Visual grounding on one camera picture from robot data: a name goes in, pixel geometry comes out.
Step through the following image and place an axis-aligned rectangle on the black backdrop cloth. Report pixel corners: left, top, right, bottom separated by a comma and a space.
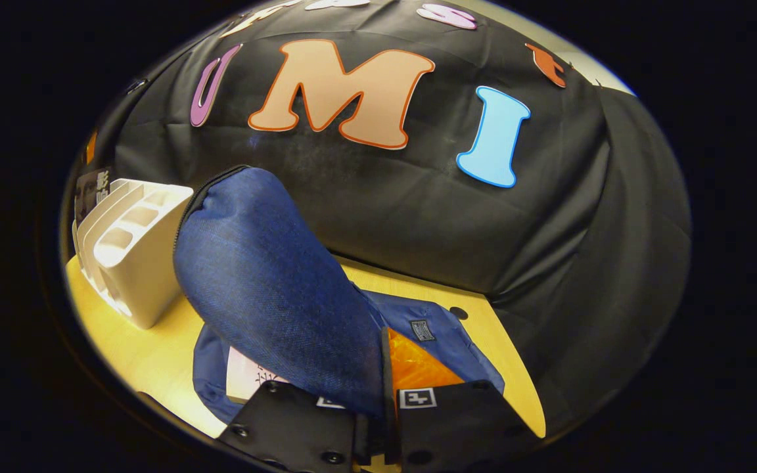
83, 0, 691, 434

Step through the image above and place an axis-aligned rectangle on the white plastic bookshelf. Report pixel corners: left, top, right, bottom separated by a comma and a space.
73, 179, 194, 329

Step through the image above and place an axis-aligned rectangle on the blue schoolbag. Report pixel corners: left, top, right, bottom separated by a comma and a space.
173, 166, 505, 424

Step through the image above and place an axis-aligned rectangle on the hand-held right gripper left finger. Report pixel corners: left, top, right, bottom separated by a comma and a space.
216, 380, 389, 473

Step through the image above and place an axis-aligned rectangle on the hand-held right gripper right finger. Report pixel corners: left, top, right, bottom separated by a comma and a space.
380, 327, 538, 473

